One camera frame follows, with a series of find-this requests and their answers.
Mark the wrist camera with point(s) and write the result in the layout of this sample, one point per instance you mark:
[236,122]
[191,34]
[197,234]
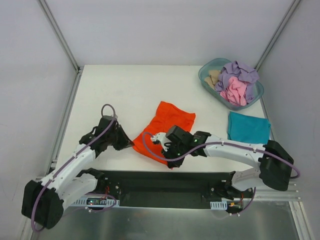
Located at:
[110,117]
[159,139]

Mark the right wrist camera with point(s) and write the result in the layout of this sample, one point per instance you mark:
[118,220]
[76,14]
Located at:
[159,139]

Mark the right aluminium frame post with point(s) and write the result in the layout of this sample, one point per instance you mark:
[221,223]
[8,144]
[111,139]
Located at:
[278,31]

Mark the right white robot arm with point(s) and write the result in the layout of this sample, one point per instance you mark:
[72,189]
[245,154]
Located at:
[270,165]

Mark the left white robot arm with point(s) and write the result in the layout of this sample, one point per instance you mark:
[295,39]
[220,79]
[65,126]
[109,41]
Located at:
[45,201]

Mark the pink t shirt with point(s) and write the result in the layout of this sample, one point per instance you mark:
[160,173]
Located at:
[235,93]

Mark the orange t shirt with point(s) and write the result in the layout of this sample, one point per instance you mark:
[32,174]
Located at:
[167,115]

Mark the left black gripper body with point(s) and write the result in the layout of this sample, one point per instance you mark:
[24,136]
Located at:
[118,137]

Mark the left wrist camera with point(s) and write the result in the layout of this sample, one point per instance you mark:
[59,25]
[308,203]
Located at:
[110,117]

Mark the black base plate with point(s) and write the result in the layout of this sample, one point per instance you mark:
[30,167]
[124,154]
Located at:
[178,190]

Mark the purple t shirt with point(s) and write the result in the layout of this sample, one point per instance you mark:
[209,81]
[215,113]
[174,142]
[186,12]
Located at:
[243,72]

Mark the beige t shirt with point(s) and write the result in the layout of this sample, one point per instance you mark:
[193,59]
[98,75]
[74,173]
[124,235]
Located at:
[212,78]

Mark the teal plastic basket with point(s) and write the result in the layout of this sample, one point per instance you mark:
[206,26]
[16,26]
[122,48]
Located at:
[217,64]

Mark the left aluminium frame post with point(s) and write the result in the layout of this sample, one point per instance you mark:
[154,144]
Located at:
[58,33]

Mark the aluminium frame post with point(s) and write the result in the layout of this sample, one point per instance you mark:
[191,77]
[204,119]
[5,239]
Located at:
[278,31]
[58,33]

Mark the teal folded t shirt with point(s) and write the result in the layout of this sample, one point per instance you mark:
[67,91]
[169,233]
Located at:
[248,129]

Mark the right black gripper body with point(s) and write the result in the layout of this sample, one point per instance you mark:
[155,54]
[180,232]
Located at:
[169,150]

